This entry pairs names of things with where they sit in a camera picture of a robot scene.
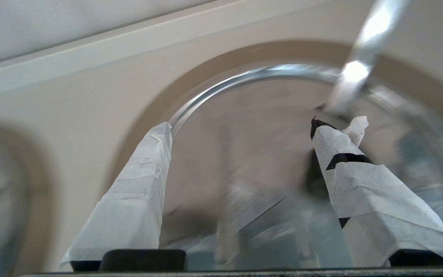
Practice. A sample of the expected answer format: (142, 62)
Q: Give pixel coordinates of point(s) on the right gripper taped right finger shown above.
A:
(379, 207)

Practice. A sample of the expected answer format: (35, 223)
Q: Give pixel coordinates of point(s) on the hinged steel lid black knob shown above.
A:
(244, 134)

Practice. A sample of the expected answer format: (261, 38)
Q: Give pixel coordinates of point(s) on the brushed steel well collar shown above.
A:
(39, 200)
(160, 115)

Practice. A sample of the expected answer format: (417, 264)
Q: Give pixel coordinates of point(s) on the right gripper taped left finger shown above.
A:
(129, 215)

